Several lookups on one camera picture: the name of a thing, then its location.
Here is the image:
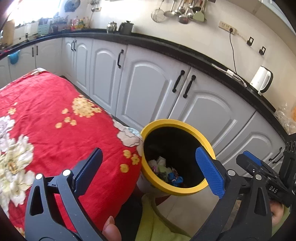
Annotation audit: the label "blue plastic bag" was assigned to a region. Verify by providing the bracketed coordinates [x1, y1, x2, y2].
[168, 172, 183, 187]

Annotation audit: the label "yellow rimmed trash bin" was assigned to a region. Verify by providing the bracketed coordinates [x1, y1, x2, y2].
[138, 119, 216, 196]

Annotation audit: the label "right hand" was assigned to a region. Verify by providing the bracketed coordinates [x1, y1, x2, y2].
[269, 200, 285, 226]

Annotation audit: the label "left hand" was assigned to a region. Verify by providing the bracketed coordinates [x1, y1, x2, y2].
[102, 216, 121, 241]

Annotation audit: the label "black countertop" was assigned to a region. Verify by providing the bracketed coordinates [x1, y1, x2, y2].
[1, 29, 288, 140]

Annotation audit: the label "white electric kettle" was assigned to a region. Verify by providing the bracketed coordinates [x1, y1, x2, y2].
[250, 66, 273, 95]

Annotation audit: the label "red floral tablecloth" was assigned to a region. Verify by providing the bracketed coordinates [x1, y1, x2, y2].
[1, 71, 142, 232]

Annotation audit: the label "white lower cabinets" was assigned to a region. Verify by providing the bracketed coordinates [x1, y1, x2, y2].
[1, 37, 285, 170]

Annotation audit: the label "green spatula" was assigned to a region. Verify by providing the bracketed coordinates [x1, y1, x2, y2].
[193, 0, 207, 22]

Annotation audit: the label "dark round ladle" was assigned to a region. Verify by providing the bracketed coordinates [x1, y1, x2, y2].
[178, 0, 189, 24]

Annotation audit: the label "blue hanging bin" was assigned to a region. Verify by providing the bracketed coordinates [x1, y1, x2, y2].
[8, 50, 20, 65]

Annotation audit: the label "steel ladle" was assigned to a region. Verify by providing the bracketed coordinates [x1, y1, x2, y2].
[164, 0, 176, 18]

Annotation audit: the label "dark green enamel pot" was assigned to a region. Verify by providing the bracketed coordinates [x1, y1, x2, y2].
[118, 21, 134, 35]

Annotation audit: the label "steel teapot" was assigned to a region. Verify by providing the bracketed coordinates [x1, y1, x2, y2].
[106, 21, 117, 34]

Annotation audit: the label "condiment bottles group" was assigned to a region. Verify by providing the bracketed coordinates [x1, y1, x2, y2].
[70, 17, 90, 31]

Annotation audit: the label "wooden cutting board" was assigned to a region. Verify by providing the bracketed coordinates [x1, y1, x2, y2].
[1, 20, 15, 47]

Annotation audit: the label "white charger cable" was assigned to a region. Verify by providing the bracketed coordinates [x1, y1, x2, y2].
[211, 63, 248, 88]

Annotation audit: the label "black wall hook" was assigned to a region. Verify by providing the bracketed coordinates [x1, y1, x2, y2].
[259, 46, 266, 56]
[246, 37, 254, 46]

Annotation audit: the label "black power cable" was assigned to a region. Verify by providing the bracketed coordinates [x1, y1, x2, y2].
[229, 29, 238, 75]

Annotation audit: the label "wall power strip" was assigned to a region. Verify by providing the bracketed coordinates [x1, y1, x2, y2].
[218, 21, 236, 35]

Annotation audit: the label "wire mesh skimmer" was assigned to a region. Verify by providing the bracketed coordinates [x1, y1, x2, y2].
[151, 0, 166, 23]

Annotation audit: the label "blue wall fan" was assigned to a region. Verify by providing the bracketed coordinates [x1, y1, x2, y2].
[64, 0, 81, 13]

